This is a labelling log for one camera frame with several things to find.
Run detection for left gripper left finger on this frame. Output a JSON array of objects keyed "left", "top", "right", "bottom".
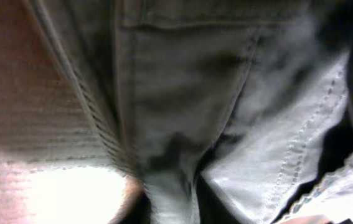
[{"left": 118, "top": 193, "right": 151, "bottom": 224}]

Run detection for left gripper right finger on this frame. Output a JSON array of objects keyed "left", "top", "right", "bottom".
[{"left": 196, "top": 176, "right": 240, "bottom": 224}]

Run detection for grey shorts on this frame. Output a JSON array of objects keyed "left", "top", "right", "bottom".
[{"left": 28, "top": 0, "right": 353, "bottom": 223}]

